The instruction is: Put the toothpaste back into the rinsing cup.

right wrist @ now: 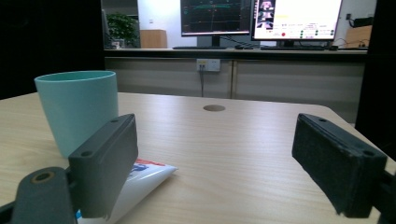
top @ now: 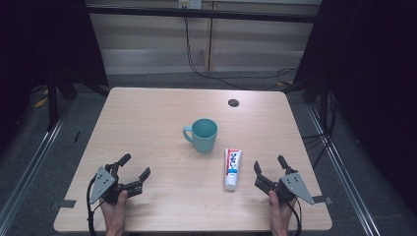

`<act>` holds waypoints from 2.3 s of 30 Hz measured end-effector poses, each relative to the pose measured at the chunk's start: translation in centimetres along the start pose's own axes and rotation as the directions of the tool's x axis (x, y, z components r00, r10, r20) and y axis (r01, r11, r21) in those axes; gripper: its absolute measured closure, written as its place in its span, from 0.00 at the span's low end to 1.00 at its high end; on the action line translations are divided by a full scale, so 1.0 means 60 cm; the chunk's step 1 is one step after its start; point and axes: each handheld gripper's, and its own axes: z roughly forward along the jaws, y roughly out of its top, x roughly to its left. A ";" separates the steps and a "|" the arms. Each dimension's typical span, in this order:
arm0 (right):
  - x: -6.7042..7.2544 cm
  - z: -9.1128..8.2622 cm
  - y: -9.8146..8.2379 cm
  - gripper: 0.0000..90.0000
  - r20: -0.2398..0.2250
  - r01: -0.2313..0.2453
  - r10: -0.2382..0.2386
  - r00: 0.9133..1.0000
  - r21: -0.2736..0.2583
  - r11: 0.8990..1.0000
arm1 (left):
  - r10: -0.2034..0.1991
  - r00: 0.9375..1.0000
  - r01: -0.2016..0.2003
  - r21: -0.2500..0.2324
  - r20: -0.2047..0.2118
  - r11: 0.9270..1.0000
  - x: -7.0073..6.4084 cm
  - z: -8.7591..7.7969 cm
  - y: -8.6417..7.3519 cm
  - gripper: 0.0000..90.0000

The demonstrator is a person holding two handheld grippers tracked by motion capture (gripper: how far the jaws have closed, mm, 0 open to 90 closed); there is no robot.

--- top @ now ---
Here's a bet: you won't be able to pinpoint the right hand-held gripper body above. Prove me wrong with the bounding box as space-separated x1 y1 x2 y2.
254 168 316 207

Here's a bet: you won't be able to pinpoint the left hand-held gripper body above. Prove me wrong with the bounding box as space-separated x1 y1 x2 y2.
89 162 146 206

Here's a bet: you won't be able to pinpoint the person's left hand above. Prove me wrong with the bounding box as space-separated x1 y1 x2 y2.
99 189 129 227

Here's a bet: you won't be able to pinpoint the person's right hand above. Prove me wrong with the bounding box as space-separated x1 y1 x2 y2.
268 190 296 227

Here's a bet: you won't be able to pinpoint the white toothpaste tube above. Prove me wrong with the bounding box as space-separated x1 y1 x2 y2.
223 147 243 192

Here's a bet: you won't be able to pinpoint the grey tape strip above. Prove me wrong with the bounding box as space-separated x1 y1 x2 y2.
312 195 333 206
50 199 78 210

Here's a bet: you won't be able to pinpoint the teal cup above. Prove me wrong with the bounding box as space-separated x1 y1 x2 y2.
182 117 219 154

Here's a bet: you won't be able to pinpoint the black metal stand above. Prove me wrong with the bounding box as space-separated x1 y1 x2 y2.
281 75 332 132
45 70 111 132

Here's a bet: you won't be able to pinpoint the yellow floor tape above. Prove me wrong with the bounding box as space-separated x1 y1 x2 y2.
33 88 49 109

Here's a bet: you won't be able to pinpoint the dark curtain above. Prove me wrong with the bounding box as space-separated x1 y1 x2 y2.
0 0 110 155
291 0 417 210

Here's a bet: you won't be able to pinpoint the black horizontal bar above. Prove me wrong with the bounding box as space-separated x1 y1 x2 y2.
86 5 320 25

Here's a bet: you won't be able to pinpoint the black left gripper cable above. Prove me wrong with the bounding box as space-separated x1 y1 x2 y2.
86 175 106 236

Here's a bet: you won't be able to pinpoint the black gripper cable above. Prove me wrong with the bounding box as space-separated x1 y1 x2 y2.
286 200 303 236
86 175 106 236

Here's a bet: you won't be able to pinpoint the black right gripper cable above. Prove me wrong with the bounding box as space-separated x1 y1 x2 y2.
286 200 303 236

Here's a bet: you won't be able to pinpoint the black floor cables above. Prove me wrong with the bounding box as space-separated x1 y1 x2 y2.
300 90 339 169

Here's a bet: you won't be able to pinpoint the metal floor rail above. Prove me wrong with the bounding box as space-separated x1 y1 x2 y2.
306 103 383 236
0 97 72 229

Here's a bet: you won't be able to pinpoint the black wall cable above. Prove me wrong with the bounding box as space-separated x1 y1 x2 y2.
183 15 299 91

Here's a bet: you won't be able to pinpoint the white wall socket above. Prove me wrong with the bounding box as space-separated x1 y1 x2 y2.
177 0 203 10

